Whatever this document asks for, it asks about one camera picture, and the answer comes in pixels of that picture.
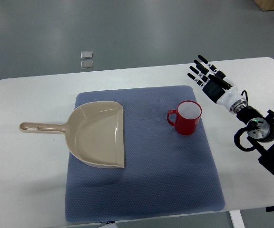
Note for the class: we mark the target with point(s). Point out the white table leg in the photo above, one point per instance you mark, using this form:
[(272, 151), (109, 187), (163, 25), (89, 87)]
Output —
[(236, 219)]

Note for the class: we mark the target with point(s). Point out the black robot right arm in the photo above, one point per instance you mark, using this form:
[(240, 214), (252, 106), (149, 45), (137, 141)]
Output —
[(258, 133)]

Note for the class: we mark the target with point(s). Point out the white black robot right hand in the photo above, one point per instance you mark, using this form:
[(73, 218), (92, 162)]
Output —
[(217, 86)]

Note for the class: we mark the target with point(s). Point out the red cup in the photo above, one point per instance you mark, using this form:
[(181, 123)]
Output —
[(185, 117)]

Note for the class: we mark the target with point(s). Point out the upper metal floor plate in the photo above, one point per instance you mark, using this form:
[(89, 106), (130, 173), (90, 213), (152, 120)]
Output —
[(86, 55)]

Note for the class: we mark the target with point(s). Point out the wooden box corner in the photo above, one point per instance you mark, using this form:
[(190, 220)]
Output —
[(265, 5)]

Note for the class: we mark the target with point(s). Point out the beige plastic dustpan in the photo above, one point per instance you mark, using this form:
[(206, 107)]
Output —
[(94, 133)]

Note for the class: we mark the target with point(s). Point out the blue grey mat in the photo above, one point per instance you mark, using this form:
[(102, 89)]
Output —
[(165, 174)]

